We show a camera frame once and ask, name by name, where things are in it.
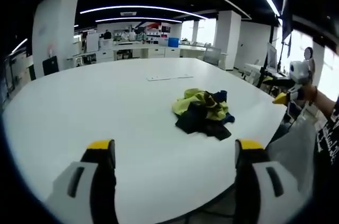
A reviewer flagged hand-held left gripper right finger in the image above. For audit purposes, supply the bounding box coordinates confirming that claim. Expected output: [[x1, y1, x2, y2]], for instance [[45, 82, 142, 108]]
[[234, 138, 314, 224]]

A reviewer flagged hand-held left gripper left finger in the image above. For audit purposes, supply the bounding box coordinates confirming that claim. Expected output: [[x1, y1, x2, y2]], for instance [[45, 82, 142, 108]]
[[44, 139, 118, 224]]

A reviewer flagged yellow and black garment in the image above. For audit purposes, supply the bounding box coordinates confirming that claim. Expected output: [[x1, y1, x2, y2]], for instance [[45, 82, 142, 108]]
[[171, 88, 236, 142]]

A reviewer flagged person's right hand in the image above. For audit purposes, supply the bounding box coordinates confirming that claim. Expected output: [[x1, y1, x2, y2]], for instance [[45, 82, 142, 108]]
[[301, 84, 318, 103]]

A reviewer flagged black light stand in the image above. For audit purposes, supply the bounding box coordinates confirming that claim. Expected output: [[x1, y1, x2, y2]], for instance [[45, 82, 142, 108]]
[[257, 57, 269, 89]]

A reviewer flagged translucent white plastic bag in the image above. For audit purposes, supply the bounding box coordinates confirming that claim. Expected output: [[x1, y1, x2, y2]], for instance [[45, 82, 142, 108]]
[[266, 114, 318, 205]]

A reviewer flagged black studio light panel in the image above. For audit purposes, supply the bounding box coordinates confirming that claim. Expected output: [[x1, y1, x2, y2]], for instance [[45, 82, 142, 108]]
[[280, 0, 293, 45]]

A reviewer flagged person's black printed shirt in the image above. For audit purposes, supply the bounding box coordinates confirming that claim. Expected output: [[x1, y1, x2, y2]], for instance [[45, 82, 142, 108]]
[[314, 96, 339, 168]]

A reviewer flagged grey office chair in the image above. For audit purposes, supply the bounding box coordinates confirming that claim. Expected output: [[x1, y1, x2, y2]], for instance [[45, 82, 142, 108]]
[[203, 46, 222, 66]]

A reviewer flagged black chair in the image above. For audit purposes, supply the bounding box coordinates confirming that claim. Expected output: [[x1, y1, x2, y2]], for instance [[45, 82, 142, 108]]
[[42, 55, 60, 77]]

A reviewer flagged white cabinet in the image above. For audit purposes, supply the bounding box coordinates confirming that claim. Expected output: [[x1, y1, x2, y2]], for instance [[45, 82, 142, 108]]
[[86, 33, 100, 53]]

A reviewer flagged long white counter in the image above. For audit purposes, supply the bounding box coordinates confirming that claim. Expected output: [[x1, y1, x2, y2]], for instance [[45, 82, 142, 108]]
[[95, 43, 208, 63]]

